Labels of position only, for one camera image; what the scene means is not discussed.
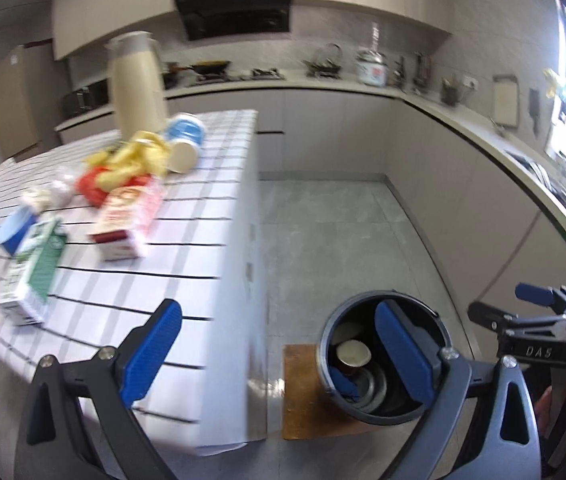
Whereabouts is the black microwave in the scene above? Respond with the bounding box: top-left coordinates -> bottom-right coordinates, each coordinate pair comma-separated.
62,79 -> 109,119

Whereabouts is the blue plastic cup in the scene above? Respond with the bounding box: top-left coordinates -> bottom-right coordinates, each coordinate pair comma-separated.
0,205 -> 38,257

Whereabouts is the white tissue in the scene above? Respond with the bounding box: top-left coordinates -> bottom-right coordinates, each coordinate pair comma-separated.
19,186 -> 53,216

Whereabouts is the blue white paper cup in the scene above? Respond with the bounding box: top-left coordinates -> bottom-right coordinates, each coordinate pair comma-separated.
164,113 -> 207,174

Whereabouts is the utensil holder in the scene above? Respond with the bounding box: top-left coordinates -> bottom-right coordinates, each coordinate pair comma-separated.
440,76 -> 462,107

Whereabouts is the yellow cloth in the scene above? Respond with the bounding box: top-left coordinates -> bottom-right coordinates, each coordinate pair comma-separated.
84,130 -> 170,192

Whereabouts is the black range hood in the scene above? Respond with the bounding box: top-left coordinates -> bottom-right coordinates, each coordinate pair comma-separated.
175,0 -> 292,41

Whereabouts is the refrigerator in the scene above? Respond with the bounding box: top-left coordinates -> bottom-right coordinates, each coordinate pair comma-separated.
0,39 -> 70,162

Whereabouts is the red paper cup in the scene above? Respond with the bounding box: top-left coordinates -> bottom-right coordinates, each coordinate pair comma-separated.
336,339 -> 372,368

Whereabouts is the white cutting board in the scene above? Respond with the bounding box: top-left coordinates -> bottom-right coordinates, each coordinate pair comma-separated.
492,75 -> 520,129

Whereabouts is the hanging cleaver knife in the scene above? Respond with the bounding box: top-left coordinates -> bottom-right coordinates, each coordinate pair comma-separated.
528,88 -> 540,136

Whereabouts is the kettle on burner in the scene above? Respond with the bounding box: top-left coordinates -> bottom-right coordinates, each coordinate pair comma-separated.
304,44 -> 343,79

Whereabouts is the green milk carton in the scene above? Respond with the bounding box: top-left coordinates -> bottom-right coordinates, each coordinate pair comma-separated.
0,214 -> 68,326

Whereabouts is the black trash bucket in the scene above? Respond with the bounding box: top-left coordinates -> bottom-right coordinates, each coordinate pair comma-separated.
317,289 -> 451,426

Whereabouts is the red white drink carton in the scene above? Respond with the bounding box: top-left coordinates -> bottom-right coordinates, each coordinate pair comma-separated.
88,177 -> 164,262

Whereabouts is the wooden stool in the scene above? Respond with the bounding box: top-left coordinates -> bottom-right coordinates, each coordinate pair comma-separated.
282,344 -> 379,441

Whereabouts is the clear plastic bag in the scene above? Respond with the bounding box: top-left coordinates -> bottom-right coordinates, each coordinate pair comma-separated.
48,165 -> 80,208

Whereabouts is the red plastic bag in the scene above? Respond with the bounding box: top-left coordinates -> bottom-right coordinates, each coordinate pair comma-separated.
76,166 -> 152,208

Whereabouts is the white rice cooker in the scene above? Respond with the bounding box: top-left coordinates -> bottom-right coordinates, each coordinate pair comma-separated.
356,48 -> 388,88

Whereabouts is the cream thermos jug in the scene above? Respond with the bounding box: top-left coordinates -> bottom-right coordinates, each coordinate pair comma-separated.
106,30 -> 168,140

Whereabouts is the wok pan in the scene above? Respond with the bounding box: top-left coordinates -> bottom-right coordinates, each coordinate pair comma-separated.
167,60 -> 231,77

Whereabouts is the dark bottle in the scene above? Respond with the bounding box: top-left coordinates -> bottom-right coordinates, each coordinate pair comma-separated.
391,56 -> 405,90

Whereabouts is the gas stove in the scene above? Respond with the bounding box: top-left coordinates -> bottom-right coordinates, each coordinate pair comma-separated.
187,65 -> 285,86

